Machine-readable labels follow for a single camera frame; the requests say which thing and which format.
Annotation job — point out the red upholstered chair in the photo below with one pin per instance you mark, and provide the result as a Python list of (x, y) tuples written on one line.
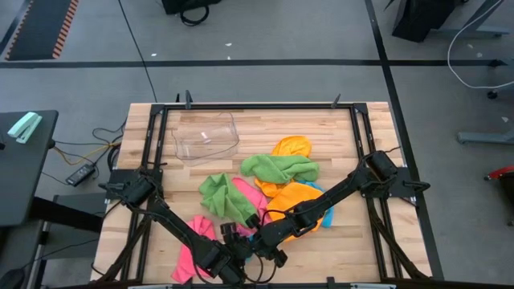
[(502, 172)]

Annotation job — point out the black office desk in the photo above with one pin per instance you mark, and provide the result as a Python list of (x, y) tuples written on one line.
[(24, 176)]

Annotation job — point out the orange microfiber towel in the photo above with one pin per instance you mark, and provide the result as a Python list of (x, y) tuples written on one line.
[(297, 200), (293, 146)]

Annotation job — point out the grey desk foot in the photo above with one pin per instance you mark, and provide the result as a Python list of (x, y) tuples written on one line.
[(486, 137)]

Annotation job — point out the grey desk leg frame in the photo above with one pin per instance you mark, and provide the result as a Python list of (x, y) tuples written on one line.
[(474, 31)]

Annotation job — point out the black orange-edged floor mat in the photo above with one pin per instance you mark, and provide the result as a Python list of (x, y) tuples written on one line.
[(38, 30)]

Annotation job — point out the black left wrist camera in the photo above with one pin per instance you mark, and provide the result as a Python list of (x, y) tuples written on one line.
[(229, 229)]

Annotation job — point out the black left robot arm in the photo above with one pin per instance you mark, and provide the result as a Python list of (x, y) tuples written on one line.
[(176, 229)]

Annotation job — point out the green microfiber towel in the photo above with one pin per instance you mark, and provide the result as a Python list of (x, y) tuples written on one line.
[(281, 168), (225, 198)]

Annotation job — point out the black power adapter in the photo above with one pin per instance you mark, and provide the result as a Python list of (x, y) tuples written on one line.
[(80, 174)]

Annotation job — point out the black chair caster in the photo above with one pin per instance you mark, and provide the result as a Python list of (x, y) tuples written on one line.
[(492, 94)]

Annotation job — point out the black computer tower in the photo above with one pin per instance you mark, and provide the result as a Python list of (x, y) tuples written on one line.
[(421, 18), (188, 5)]

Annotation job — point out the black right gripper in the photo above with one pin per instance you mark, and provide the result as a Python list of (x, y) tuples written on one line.
[(273, 238)]

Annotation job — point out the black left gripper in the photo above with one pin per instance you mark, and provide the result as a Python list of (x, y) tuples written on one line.
[(235, 261)]

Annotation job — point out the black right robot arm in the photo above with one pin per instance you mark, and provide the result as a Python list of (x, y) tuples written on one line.
[(341, 188)]

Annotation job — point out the mint green stapler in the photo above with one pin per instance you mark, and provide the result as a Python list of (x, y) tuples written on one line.
[(24, 127)]

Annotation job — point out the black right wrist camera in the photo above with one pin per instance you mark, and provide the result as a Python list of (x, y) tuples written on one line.
[(253, 221)]

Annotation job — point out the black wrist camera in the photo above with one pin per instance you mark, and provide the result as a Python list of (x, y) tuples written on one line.
[(253, 221), (229, 229)]

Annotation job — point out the clear plastic bin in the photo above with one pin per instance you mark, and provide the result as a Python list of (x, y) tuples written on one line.
[(205, 138)]

